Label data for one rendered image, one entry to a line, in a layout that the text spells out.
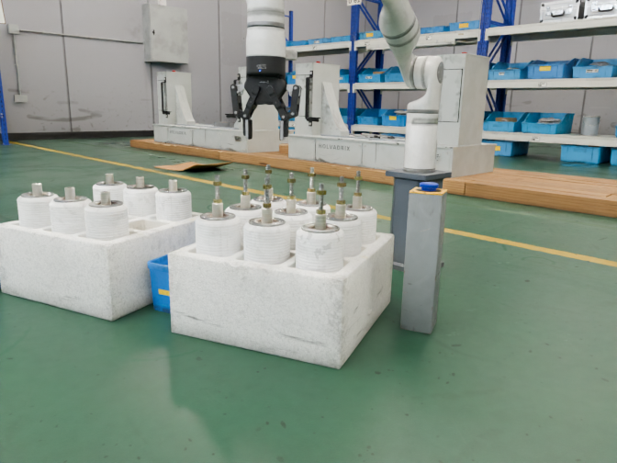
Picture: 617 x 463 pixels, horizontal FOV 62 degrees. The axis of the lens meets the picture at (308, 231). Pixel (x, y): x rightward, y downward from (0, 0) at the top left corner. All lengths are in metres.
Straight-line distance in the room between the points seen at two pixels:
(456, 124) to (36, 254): 2.51
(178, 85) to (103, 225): 4.58
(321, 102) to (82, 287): 3.05
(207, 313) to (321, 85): 3.15
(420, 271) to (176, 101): 4.81
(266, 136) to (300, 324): 3.74
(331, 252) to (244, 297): 0.20
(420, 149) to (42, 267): 1.05
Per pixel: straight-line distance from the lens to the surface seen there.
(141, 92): 8.06
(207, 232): 1.09
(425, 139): 1.56
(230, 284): 1.05
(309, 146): 3.95
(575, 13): 5.87
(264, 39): 1.01
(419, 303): 1.17
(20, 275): 1.48
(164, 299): 1.28
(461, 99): 3.27
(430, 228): 1.12
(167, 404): 0.93
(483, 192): 3.06
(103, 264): 1.24
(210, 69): 8.69
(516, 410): 0.98
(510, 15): 6.70
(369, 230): 1.21
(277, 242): 1.03
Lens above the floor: 0.49
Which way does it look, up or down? 14 degrees down
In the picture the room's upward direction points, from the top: 1 degrees clockwise
